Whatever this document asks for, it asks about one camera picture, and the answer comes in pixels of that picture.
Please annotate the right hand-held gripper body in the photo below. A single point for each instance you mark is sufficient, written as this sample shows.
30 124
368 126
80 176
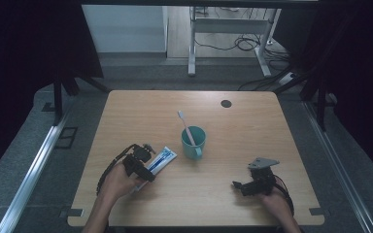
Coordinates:
262 181

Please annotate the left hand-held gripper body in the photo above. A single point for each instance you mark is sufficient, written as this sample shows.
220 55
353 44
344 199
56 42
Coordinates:
137 158

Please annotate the white blue toothpaste tube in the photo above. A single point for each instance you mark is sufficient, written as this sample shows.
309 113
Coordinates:
163 158

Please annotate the teal green cup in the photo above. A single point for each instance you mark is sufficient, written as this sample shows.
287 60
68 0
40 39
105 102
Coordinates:
189 152

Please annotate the pink toothbrush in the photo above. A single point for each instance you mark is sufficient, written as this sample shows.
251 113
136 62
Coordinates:
184 124

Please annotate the person's right hand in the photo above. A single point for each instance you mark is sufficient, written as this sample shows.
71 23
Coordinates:
277 204

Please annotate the person's left hand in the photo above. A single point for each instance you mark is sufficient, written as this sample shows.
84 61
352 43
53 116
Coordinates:
118 183

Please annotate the black round table grommet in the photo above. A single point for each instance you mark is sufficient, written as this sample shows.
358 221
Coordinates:
226 104

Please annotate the black metal stand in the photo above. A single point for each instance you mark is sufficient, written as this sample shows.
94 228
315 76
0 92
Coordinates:
320 106
57 103

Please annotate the white power strip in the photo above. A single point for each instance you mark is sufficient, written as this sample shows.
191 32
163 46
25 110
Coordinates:
287 78

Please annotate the white panel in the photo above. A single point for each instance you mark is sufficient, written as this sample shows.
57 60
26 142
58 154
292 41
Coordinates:
123 29

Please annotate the dark curtain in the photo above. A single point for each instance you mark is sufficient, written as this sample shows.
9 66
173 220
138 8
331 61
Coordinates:
359 64
19 64

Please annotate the aluminium floor rail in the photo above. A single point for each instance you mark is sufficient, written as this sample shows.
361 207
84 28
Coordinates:
340 168
32 171

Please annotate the black square floor frame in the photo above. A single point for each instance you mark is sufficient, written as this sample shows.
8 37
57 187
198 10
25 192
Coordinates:
58 137

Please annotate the white metal desk frame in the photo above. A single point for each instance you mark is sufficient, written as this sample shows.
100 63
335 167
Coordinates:
230 26

